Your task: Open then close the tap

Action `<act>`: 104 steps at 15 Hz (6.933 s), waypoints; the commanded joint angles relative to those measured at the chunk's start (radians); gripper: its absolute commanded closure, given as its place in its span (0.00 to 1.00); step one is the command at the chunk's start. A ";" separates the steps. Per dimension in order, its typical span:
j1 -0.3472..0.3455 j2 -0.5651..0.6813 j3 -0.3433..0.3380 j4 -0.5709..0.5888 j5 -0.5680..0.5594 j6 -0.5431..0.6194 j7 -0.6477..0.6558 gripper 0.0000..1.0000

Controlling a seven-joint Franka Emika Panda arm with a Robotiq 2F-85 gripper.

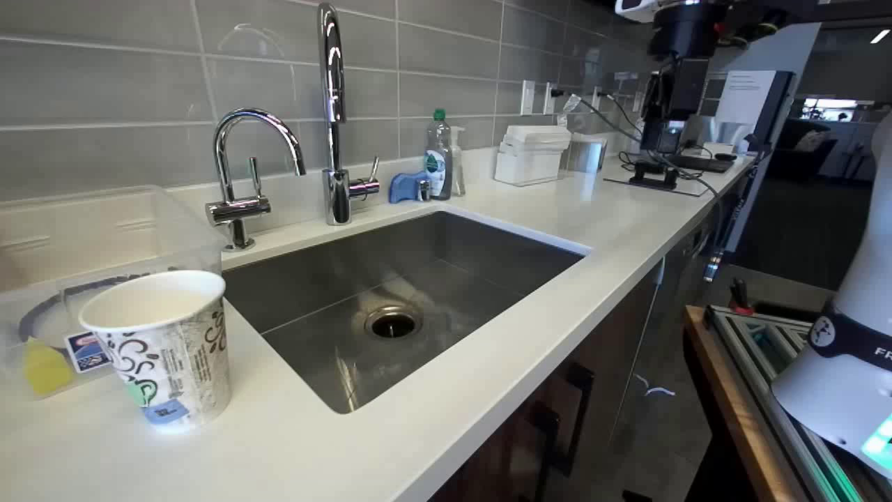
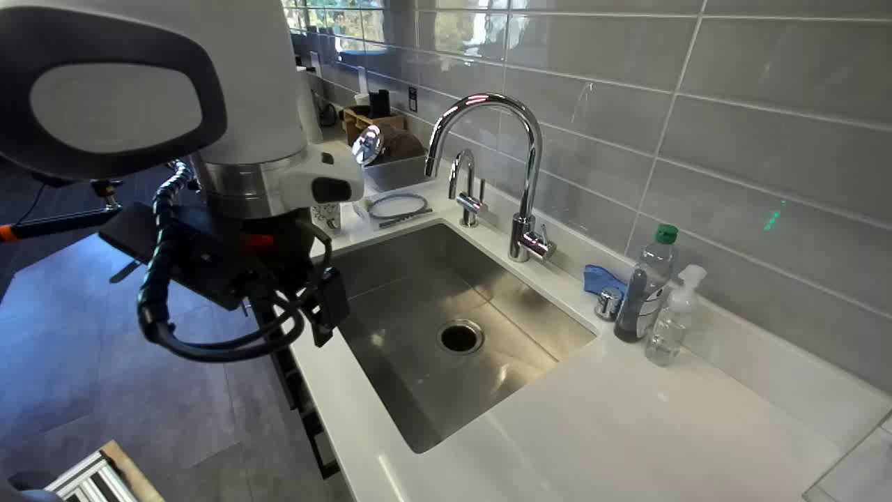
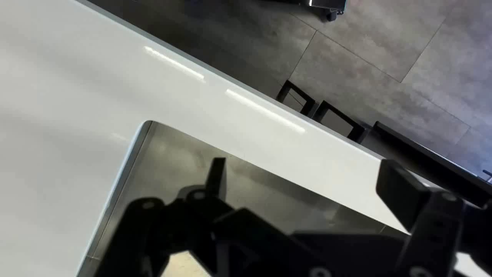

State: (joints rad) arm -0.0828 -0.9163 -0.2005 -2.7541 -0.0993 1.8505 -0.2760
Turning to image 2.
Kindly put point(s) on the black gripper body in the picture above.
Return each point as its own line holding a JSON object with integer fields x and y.
{"x": 282, "y": 267}

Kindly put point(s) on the tall chrome kitchen tap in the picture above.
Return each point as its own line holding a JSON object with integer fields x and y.
{"x": 526, "y": 237}

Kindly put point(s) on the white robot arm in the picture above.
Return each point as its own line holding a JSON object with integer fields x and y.
{"x": 97, "y": 89}

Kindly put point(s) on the small chrome filter tap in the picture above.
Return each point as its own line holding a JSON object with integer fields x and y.
{"x": 466, "y": 188}

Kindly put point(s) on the clear plastic container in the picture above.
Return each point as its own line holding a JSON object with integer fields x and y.
{"x": 385, "y": 149}

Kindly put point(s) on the stainless steel sink basin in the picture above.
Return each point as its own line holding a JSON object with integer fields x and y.
{"x": 444, "y": 333}

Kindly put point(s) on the wooden cart with rails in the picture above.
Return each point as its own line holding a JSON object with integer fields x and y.
{"x": 108, "y": 474}

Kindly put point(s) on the blue sponge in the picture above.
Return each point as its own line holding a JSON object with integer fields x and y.
{"x": 598, "y": 280}

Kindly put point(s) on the dark dish soap bottle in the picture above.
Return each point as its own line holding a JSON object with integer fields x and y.
{"x": 640, "y": 306}

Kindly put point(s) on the green cap plastic bottle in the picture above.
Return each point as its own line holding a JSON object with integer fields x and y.
{"x": 660, "y": 256}

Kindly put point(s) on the clear spray bottle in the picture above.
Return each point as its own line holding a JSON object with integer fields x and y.
{"x": 676, "y": 319}

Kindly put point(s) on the black camera tripod mount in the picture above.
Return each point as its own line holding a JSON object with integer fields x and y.
{"x": 101, "y": 188}

